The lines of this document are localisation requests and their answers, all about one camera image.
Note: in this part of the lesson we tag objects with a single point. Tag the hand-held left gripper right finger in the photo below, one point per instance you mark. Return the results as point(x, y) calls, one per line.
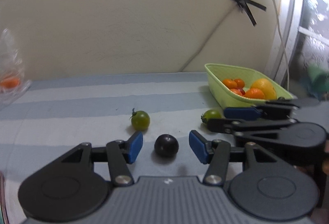
point(198, 147)

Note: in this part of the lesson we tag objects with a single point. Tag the bagged orange mandarin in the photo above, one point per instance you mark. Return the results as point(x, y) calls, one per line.
point(10, 82)

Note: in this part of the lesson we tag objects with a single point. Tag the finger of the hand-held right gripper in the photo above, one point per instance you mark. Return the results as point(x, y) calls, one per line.
point(241, 113)
point(231, 125)

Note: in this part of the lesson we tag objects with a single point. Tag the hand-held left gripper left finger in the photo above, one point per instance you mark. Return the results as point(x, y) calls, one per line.
point(135, 147)

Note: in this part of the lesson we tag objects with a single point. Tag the white window frame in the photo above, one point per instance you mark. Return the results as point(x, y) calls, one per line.
point(295, 8)

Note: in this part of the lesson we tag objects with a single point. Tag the green cherry tomato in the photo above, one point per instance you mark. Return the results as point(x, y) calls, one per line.
point(212, 114)
point(140, 120)

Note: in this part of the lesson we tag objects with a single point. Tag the striped bed sheet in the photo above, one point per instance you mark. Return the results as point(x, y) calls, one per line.
point(77, 116)

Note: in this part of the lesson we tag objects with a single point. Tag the green plastic basket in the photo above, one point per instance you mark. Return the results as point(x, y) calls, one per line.
point(218, 95)

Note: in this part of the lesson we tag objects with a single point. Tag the frosted glass window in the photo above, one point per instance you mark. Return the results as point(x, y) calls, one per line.
point(316, 8)

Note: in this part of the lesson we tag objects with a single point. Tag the large yellow citrus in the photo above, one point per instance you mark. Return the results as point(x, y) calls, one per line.
point(266, 86)

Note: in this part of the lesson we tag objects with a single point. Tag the black tape cross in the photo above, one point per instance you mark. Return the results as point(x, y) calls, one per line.
point(243, 0)

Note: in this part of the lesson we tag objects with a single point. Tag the clear plastic bag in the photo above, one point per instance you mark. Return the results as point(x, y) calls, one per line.
point(10, 59)

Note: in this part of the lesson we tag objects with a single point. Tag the green round container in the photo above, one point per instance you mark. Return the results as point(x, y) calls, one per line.
point(317, 80)

